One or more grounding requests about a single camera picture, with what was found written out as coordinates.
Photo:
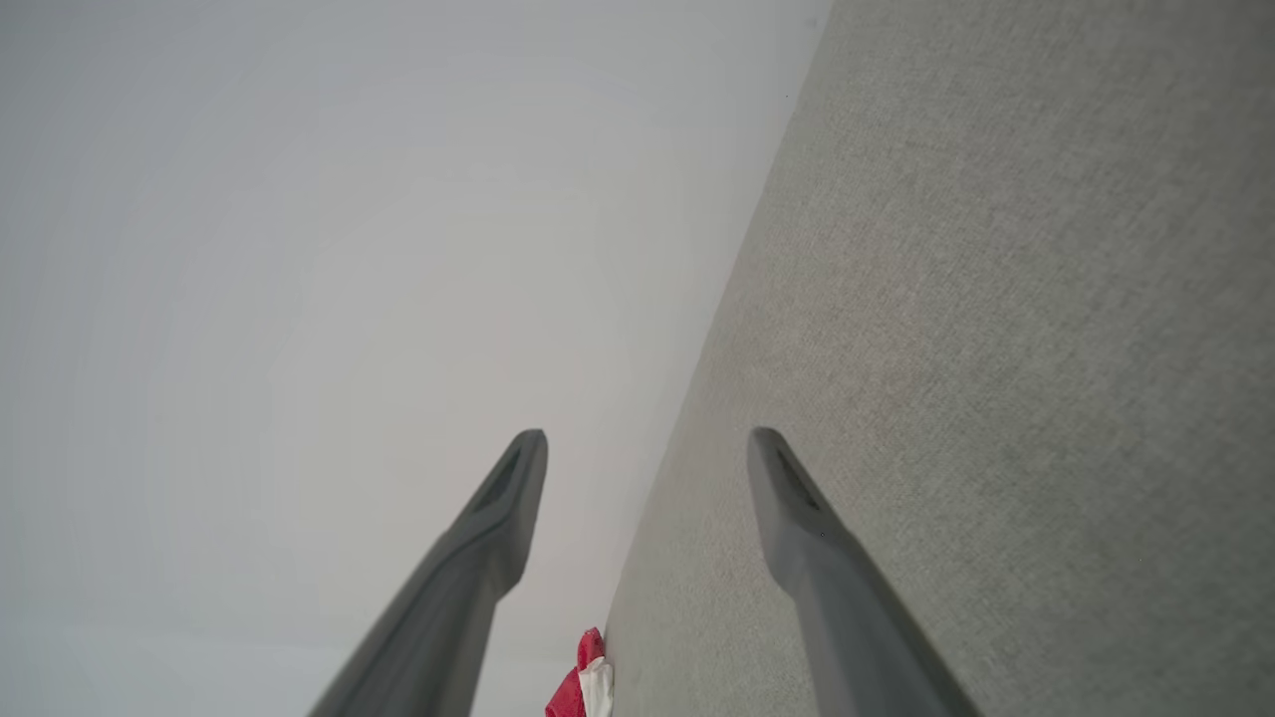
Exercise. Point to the grey fabric sofa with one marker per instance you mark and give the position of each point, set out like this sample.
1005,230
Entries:
996,349

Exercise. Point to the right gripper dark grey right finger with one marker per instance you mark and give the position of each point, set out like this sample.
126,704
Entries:
837,597

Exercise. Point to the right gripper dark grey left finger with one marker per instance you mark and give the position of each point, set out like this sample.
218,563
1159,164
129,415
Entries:
468,588

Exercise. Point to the red and white shirt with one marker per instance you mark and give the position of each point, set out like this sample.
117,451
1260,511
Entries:
573,692

